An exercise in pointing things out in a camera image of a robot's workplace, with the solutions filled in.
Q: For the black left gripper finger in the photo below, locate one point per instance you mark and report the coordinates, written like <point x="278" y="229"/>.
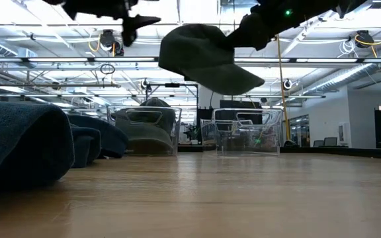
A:
<point x="132" y="24"/>

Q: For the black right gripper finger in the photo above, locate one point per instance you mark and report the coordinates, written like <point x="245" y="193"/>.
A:
<point x="250" y="39"/>

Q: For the grey denim cap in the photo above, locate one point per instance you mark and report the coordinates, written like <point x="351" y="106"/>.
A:
<point x="203" y="56"/>
<point x="154" y="103"/>
<point x="144" y="140"/>

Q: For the blue denim cap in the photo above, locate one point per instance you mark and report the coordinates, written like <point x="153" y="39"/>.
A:
<point x="86" y="148"/>
<point x="111" y="135"/>
<point x="22" y="142"/>

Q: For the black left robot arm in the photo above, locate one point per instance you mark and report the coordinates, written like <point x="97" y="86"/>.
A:
<point x="51" y="1"/>

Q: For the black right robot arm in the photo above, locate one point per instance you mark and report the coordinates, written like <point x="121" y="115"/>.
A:
<point x="326" y="6"/>

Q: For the clear plastic bin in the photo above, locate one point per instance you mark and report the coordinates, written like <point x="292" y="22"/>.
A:
<point x="117" y="145"/>
<point x="243" y="142"/>

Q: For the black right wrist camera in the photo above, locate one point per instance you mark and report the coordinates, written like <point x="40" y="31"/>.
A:
<point x="288" y="16"/>

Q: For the black gantry frame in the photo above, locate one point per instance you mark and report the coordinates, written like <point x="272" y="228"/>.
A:
<point x="172" y="85"/>

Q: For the silver ceiling duct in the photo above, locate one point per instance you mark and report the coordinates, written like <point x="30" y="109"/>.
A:
<point x="342" y="77"/>

